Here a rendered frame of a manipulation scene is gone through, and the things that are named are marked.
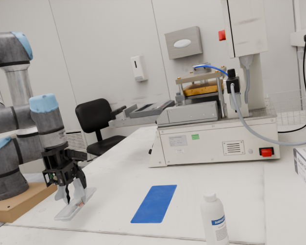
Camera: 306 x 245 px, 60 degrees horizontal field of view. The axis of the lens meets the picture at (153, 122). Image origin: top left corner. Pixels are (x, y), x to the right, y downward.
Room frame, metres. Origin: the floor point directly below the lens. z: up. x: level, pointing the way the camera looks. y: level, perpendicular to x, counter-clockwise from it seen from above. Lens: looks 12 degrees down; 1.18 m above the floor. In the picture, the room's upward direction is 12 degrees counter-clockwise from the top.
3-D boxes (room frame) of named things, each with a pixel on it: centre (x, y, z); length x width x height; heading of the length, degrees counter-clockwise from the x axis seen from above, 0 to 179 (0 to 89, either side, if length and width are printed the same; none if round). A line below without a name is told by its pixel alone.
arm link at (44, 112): (0.79, 0.31, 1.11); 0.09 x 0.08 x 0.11; 33
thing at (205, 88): (1.15, -0.25, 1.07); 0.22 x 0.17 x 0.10; 158
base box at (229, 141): (1.14, -0.24, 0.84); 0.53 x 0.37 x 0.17; 68
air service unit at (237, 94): (0.90, -0.29, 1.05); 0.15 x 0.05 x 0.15; 158
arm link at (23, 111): (0.86, 0.37, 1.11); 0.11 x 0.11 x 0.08; 33
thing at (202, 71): (1.13, -0.28, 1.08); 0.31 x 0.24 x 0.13; 158
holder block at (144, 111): (1.25, -0.01, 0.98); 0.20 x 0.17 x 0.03; 158
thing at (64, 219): (0.80, 0.30, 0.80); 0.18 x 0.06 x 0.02; 164
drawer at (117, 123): (1.27, 0.03, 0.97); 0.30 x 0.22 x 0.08; 68
